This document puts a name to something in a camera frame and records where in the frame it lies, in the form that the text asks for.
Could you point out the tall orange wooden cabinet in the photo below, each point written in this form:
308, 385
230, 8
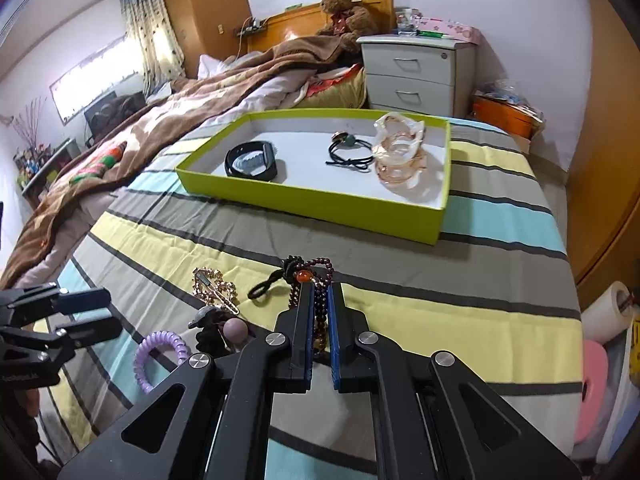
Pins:
210, 10

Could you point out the pink foam roll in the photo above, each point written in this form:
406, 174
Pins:
592, 375

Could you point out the green cardboard box tray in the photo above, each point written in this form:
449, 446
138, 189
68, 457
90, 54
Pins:
300, 200

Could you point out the orange storage box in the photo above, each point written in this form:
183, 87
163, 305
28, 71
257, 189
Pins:
500, 115

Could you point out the clear plastic bag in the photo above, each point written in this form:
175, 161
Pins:
510, 92

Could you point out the red and yellow pillow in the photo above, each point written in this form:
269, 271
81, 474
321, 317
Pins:
340, 90

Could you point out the cluttered grey shelf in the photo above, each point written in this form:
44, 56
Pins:
45, 170

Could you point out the white paper towel roll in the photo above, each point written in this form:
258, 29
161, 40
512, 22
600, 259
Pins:
600, 315

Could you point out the black wristband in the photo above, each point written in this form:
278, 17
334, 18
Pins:
232, 162

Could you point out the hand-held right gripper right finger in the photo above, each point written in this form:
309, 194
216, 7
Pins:
334, 360

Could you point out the white pillow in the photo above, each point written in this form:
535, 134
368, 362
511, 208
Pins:
210, 67

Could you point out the window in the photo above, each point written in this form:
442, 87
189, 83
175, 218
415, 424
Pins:
95, 80

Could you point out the clear glass cup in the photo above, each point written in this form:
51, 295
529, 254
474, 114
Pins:
407, 22

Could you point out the grey two-drawer nightstand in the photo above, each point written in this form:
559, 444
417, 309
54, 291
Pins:
415, 80

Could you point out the pink floral tissue box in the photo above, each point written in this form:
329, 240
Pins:
450, 27

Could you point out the translucent peach hair claw clip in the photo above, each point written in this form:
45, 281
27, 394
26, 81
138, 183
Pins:
400, 170

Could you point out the power strip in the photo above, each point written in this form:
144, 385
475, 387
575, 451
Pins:
250, 26

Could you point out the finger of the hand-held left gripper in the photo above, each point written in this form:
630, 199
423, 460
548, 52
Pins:
85, 300
95, 332

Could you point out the striped bed sheet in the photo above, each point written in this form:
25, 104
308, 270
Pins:
450, 285

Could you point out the brown teddy bear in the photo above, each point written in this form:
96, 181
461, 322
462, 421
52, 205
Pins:
345, 10

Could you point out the patterned curtain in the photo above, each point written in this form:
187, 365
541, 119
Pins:
155, 45

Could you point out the black chair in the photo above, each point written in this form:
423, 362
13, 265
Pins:
115, 110

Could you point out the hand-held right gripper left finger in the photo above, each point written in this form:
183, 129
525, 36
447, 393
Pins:
310, 355

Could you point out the large wooden wardrobe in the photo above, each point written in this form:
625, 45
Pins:
610, 160

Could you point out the brown patterned blanket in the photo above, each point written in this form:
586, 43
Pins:
150, 125

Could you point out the wooden headboard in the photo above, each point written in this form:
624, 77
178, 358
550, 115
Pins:
290, 30

